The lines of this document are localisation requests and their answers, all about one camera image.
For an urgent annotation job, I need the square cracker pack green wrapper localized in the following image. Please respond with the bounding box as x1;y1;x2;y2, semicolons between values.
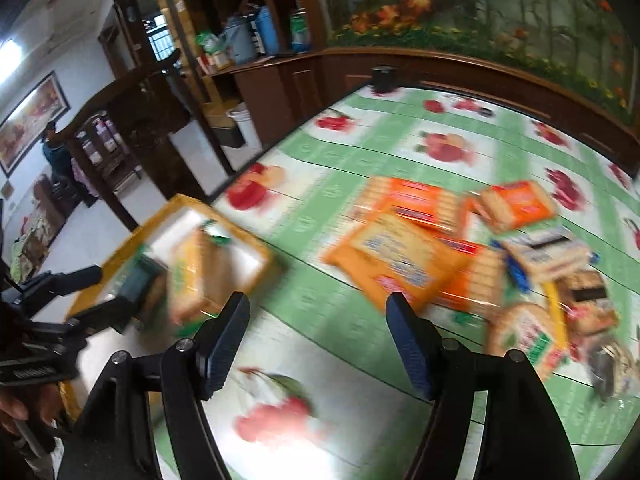
167;220;233;326

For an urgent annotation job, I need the round french flavor cracker pack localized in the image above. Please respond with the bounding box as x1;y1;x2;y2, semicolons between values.
485;302;570;382

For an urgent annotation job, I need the dark plum snack bag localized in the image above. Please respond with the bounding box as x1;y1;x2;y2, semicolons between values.
587;335;639;402

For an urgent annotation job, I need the brown cracker pack yellow edge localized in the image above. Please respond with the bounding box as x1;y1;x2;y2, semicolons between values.
544;270;620;361

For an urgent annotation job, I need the orange soda cracker pack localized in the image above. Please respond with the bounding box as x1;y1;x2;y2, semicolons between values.
434;236;506;321

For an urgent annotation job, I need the blue cracker pack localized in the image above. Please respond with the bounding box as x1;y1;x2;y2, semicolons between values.
490;226;600;292

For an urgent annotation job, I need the large orange cracker bag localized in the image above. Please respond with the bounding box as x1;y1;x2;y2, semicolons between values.
323;207;469;314

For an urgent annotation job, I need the small orange cracker pack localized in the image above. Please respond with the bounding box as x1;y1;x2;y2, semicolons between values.
475;180;556;234

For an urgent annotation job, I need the long orange cracker pack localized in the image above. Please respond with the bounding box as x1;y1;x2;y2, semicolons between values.
352;176;461;235

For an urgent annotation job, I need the person's left hand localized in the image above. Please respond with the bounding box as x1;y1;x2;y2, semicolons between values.
0;384;63;434

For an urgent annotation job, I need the person in blue jacket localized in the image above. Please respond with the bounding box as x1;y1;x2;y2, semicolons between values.
42;120;75;183

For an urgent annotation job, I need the green fruit pattern tablecloth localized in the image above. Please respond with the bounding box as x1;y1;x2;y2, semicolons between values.
204;87;639;479

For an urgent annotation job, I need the dark wooden chair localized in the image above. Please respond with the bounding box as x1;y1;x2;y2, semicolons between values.
55;49;235;232

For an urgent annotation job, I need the white plastic bucket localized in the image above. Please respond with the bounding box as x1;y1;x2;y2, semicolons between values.
227;102;262;150

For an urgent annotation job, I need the grey thermos jug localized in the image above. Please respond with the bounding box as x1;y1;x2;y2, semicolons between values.
224;15;258;65

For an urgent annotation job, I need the green white bag on cabinet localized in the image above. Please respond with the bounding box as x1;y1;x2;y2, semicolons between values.
290;8;311;53

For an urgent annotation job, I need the blue thermos bottle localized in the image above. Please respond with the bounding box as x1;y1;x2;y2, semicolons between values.
255;6;280;55

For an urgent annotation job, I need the black cup on table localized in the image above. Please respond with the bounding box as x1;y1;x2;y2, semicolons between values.
371;65;397;94

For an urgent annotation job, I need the framed wall painting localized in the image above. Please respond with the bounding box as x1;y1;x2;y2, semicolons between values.
0;72;70;177

